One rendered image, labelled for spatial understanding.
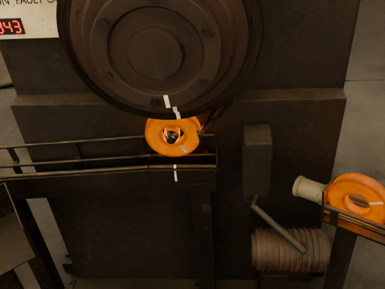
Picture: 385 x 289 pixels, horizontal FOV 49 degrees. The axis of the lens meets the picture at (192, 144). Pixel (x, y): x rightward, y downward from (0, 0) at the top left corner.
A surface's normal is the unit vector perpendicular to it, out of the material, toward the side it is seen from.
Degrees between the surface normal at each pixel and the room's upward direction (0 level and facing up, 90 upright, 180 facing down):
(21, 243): 5
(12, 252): 5
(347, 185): 90
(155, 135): 90
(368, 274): 0
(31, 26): 90
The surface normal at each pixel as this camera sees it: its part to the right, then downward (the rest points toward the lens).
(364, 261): -0.06, -0.77
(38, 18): -0.05, 0.63
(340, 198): -0.62, 0.53
